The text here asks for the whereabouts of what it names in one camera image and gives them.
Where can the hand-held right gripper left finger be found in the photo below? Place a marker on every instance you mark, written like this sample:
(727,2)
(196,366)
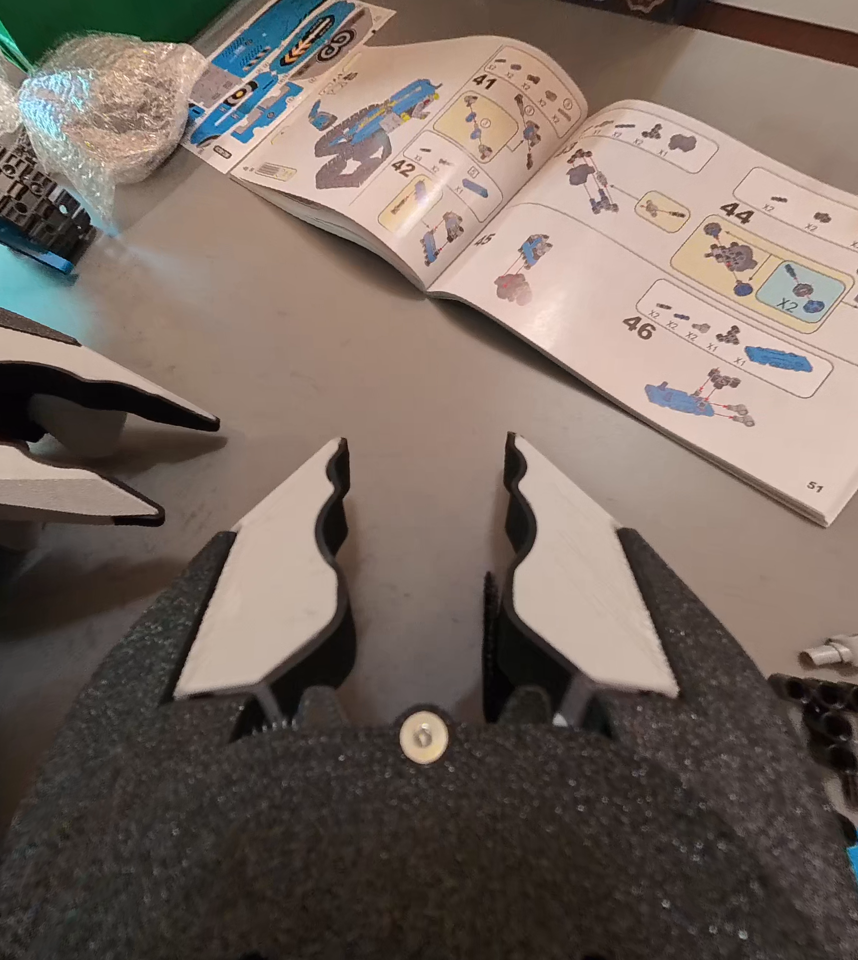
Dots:
(264,600)

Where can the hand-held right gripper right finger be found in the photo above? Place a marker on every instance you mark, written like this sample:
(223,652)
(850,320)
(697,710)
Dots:
(586,600)

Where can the dark blue toy box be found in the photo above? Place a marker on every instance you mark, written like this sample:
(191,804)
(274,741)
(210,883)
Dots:
(639,7)

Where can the pile of small building parts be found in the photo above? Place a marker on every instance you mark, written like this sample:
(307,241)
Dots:
(834,712)

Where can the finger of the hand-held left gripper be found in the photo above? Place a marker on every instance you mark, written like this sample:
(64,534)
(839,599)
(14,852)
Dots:
(98,371)
(38,487)

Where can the blue sticker sheet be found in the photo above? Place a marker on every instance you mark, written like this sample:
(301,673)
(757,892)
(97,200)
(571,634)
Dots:
(271,67)

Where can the large green bin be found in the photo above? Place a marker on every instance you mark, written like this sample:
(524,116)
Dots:
(98,22)

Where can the instruction booklet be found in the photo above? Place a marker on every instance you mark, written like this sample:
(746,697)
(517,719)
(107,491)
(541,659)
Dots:
(624,300)

